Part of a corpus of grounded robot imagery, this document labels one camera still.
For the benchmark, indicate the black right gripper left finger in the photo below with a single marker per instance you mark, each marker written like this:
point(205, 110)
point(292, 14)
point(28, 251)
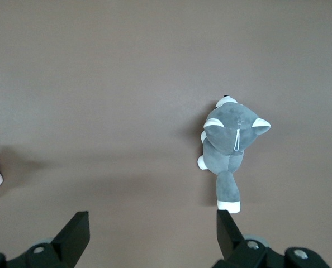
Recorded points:
point(68, 243)

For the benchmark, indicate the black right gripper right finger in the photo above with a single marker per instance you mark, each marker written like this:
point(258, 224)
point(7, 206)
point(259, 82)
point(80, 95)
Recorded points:
point(230, 245)

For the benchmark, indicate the gray and white plush dog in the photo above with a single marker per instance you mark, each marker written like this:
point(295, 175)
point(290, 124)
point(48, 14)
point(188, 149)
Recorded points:
point(224, 156)

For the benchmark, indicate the brown table cover sheet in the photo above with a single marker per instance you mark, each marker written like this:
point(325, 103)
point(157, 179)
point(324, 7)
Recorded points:
point(99, 83)

